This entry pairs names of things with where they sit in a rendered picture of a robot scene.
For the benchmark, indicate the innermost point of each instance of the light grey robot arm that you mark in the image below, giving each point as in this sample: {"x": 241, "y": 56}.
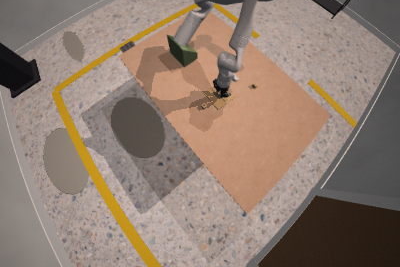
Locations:
{"x": 226, "y": 61}

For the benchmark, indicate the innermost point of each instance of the tan square mat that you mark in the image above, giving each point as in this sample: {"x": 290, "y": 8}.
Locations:
{"x": 216, "y": 100}

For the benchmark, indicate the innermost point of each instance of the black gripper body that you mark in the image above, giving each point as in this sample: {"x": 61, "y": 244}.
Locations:
{"x": 223, "y": 89}

